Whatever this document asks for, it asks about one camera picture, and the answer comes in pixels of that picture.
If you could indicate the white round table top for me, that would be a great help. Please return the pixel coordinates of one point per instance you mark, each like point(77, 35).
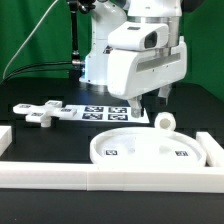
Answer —
point(145, 146)

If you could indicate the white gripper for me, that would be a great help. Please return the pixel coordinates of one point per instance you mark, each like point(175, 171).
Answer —
point(130, 74)

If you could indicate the white cross-shaped table base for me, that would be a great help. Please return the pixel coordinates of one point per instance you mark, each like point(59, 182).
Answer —
point(43, 114)

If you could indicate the white fence bar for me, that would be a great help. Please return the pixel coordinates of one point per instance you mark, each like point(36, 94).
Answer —
point(214, 152)
point(5, 138)
point(89, 177)

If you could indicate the black camera stand pole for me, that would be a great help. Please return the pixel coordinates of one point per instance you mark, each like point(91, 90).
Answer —
point(76, 71)

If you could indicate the white left fence bar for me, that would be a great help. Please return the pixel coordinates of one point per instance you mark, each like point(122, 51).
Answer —
point(5, 138)

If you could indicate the white marker sheet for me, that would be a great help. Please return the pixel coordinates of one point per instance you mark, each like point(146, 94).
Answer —
point(105, 114)

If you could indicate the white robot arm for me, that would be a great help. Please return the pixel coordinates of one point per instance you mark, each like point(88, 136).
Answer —
point(108, 15)

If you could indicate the white right fence bar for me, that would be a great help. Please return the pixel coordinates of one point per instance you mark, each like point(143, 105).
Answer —
point(214, 152)

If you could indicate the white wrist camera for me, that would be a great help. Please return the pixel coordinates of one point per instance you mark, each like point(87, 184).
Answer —
point(139, 36)

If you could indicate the white front fence bar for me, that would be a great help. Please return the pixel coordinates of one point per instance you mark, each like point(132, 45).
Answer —
point(89, 177)

